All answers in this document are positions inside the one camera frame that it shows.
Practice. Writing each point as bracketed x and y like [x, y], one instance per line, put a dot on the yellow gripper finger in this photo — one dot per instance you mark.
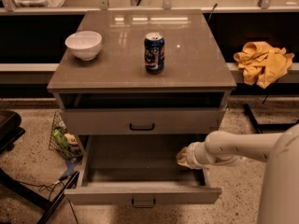
[182, 153]
[183, 162]

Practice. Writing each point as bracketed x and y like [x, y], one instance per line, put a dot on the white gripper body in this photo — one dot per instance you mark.
[192, 155]

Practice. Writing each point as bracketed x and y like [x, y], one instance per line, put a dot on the grey drawer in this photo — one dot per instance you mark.
[141, 171]
[142, 113]

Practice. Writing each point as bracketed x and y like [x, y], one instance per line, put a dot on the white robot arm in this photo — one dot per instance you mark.
[279, 202]

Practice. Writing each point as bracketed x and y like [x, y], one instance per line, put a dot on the grey drawer cabinet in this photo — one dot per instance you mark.
[192, 59]

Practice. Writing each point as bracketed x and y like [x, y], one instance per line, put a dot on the black stand leg right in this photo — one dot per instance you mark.
[266, 127]

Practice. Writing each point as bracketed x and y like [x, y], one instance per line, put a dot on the blue soda can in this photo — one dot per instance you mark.
[154, 52]

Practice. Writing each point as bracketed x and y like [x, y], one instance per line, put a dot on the yellow cloth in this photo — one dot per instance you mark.
[263, 64]

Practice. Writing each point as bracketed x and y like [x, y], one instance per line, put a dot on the white ceramic bowl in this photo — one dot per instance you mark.
[84, 45]

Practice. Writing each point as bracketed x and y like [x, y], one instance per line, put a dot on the black office chair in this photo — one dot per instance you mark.
[10, 129]

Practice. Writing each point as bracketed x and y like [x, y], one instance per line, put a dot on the wire basket with items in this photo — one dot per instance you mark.
[61, 141]

